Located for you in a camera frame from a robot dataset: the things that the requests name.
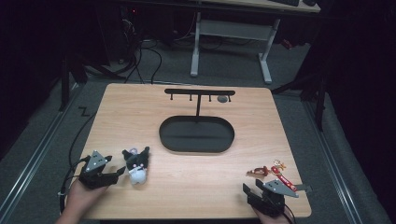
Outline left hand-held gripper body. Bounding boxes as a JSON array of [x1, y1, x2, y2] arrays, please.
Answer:
[[78, 149, 120, 190]]

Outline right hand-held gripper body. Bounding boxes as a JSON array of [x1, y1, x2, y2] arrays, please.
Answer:
[[249, 178, 313, 218]]

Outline red strap brown figure keychain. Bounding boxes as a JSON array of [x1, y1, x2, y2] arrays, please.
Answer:
[[246, 159, 299, 192]]

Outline black and white plush keychain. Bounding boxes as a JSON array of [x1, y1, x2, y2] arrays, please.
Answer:
[[121, 146, 151, 186]]

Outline black oval tray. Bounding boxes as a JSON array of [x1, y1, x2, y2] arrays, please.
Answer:
[[158, 88, 236, 154]]

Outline person's left hand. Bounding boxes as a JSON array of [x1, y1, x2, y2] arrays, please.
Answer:
[[63, 178, 108, 219]]

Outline person's right hand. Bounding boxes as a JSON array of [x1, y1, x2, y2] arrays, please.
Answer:
[[252, 206, 296, 224]]

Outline black metal stand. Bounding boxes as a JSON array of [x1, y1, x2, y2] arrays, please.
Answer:
[[270, 60, 329, 133], [58, 52, 125, 112]]

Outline black computer tower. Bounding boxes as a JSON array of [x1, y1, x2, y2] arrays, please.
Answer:
[[119, 5, 142, 63]]

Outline white-legged wooden desk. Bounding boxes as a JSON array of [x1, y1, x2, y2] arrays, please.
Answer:
[[120, 0, 322, 85]]

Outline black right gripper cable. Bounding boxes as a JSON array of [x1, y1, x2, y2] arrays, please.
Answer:
[[282, 204, 297, 224]]

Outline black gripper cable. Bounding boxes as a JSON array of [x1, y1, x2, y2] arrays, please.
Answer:
[[58, 112, 97, 214], [282, 204, 297, 224]]

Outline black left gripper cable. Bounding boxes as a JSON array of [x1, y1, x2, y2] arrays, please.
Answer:
[[58, 112, 97, 214]]

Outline metal floor rail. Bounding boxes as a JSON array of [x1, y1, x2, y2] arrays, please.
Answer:
[[0, 83, 80, 214], [302, 99, 364, 224]]

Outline black floor cables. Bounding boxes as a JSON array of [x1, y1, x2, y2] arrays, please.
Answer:
[[122, 36, 164, 86]]

